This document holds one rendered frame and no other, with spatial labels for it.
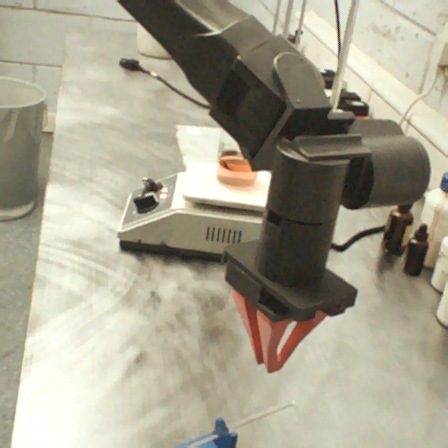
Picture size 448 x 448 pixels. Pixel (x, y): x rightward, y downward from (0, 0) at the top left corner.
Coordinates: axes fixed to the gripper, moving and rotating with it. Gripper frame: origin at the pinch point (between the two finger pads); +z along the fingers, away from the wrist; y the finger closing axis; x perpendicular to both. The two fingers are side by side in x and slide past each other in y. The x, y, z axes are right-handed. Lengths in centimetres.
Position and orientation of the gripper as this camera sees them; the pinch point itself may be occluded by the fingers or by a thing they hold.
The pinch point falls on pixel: (270, 359)
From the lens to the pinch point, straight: 64.7
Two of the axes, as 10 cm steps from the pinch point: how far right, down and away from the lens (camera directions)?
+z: -1.4, 8.9, 4.4
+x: -8.0, 1.6, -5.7
